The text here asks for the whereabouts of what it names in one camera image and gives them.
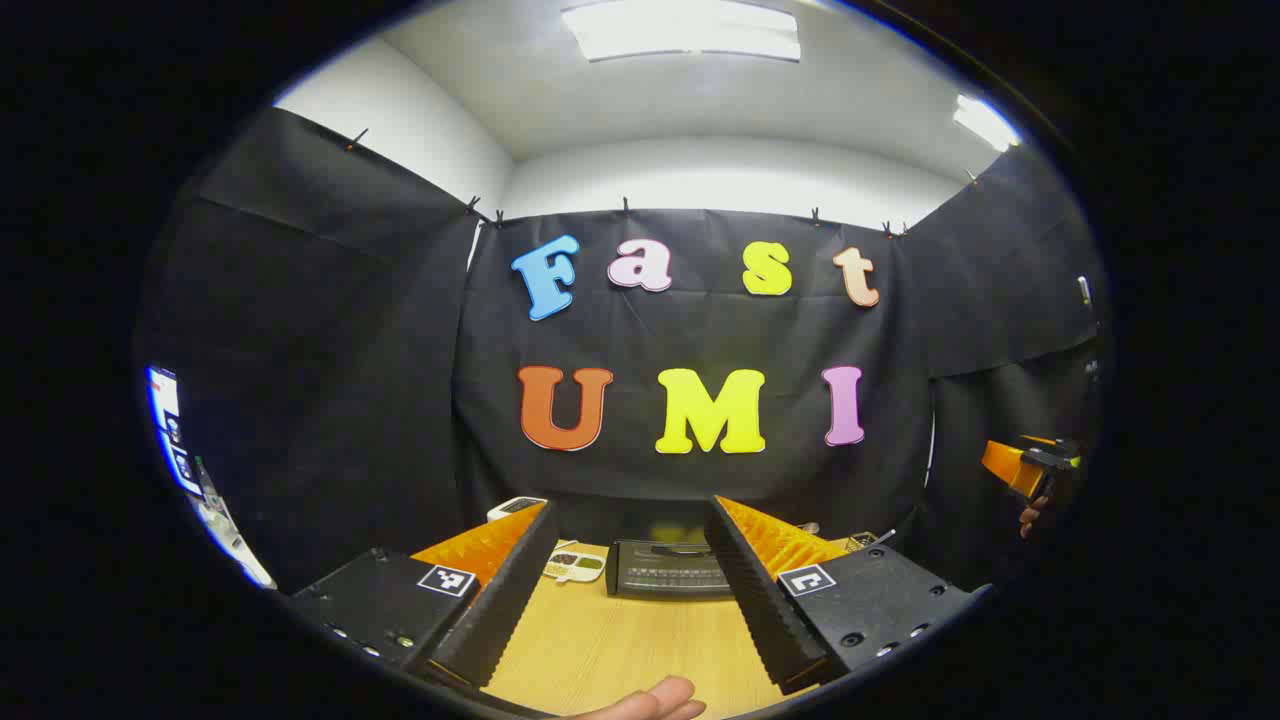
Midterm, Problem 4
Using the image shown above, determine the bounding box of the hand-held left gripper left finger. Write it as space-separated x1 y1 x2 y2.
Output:
290 500 559 689

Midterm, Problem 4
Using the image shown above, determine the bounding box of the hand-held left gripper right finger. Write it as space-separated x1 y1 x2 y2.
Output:
705 495 993 696

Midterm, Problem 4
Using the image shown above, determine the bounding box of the black electric oven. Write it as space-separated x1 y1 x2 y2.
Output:
605 510 746 599

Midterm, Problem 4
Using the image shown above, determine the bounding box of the black backdrop cloth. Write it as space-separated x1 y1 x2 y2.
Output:
135 105 1106 601

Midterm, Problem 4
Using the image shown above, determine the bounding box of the small ceiling light panel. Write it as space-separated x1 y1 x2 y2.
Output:
952 94 1021 153

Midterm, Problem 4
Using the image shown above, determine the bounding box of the lit computer screen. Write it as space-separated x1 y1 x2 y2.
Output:
147 365 206 496

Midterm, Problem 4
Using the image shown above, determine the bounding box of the row of cloth clips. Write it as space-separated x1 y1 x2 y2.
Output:
345 128 986 239

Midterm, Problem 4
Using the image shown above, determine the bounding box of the large ceiling light panel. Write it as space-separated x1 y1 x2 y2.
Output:
560 0 803 63

